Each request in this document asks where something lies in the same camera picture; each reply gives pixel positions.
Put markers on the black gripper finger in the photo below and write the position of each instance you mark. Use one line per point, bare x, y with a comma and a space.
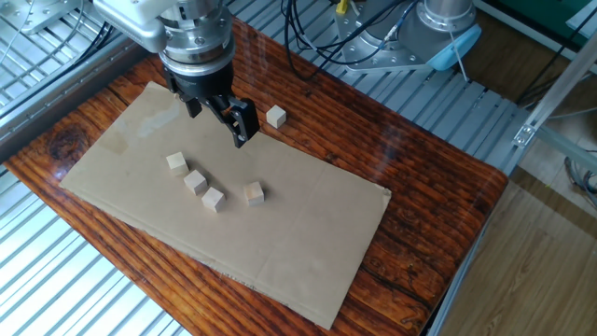
242, 123
193, 108

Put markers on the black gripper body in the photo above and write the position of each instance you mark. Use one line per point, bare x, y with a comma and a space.
200, 86

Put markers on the light wooden cube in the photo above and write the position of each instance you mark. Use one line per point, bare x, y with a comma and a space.
195, 182
254, 194
213, 200
276, 116
177, 164

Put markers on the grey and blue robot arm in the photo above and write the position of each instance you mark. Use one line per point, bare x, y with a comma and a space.
443, 28

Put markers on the brown cardboard sheet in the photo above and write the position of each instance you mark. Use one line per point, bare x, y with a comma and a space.
289, 224

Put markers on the silver plate with holes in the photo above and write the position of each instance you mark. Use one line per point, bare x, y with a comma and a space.
42, 14

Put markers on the glossy brown wooden board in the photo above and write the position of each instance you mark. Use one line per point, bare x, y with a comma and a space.
420, 210

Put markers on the grey aluminium frame beam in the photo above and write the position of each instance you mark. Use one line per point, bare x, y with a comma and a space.
56, 98

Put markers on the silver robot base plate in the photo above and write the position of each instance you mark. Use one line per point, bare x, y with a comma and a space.
373, 58

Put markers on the aluminium frame post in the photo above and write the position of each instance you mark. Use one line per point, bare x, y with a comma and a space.
559, 88

